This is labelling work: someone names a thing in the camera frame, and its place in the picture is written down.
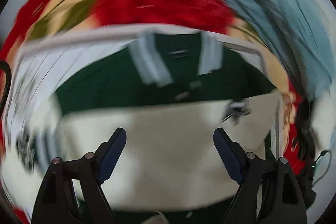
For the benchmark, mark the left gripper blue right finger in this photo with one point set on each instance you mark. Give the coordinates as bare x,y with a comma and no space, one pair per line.
231,154

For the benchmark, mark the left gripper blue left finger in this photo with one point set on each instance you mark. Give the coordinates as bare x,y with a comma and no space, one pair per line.
108,153

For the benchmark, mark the green white varsity jacket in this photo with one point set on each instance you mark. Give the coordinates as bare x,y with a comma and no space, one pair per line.
168,92

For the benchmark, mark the black garment on bed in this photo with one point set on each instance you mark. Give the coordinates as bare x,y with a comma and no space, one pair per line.
305,138

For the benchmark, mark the white grid patterned sheet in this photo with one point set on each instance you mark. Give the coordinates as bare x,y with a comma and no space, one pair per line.
161,132

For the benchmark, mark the blue quilt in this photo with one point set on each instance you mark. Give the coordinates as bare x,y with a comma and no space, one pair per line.
294,32

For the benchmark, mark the red floral blanket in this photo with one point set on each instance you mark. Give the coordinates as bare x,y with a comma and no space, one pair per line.
40,18

